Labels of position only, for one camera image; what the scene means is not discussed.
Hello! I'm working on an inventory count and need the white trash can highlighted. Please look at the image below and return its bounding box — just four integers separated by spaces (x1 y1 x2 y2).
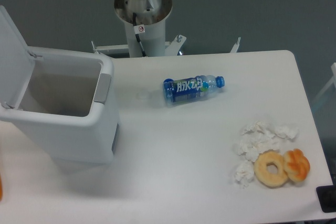
1 7 120 164

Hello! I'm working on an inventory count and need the blue plastic drink bottle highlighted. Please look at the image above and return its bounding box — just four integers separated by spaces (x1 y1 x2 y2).
163 75 225 104

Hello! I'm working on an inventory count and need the large crumpled white tissue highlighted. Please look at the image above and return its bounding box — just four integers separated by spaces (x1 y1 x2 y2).
235 121 299 162

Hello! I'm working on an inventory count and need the small crumpled white tissue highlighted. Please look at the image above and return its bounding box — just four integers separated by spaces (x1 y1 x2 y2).
234 160 255 188

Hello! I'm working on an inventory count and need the orange twisted bread bun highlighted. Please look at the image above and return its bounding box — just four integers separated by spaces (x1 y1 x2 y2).
283 148 310 183

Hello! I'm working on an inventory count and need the black device at corner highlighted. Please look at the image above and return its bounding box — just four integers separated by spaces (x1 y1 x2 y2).
316 185 335 213

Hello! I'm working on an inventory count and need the orange object at edge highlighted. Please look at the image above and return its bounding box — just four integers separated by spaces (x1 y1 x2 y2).
0 175 3 201

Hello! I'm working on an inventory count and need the black cable on pedestal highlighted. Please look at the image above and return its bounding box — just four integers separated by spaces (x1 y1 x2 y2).
132 12 147 58

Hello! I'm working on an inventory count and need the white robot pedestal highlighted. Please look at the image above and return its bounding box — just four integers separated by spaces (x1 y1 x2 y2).
91 0 242 58

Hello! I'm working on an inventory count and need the plain ring donut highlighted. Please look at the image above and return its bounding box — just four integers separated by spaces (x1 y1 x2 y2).
254 151 288 188

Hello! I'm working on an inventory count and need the white frame at right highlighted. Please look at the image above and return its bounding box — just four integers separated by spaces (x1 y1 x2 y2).
311 62 335 113

